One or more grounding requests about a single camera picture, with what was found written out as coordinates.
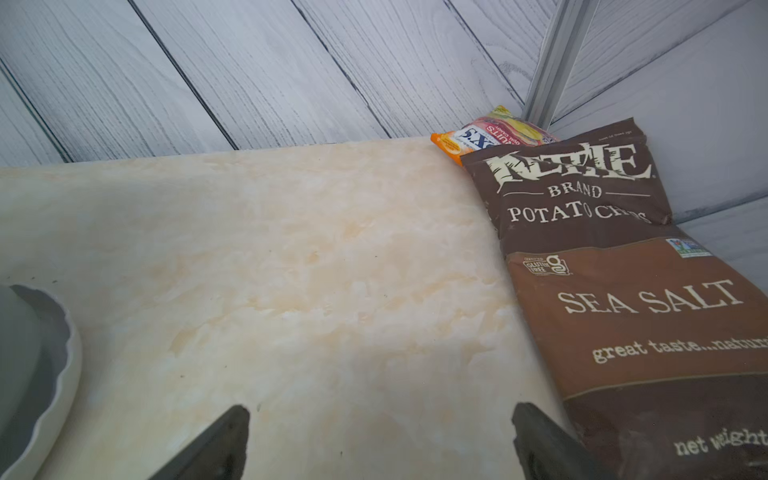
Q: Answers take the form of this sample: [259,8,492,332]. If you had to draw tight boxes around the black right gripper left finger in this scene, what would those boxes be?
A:
[150,405,250,480]

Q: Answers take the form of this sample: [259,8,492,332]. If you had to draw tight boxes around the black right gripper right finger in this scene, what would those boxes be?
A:
[511,402,612,480]

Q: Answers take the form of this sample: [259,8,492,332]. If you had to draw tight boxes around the grey ceramic plant pot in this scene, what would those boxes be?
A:
[1,284,83,479]

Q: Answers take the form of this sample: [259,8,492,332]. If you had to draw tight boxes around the brown Kettle chips bag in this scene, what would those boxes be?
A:
[461,119,767,479]

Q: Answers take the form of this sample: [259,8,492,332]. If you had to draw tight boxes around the orange Fox's candy bag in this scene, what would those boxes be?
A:
[430,105,557,166]

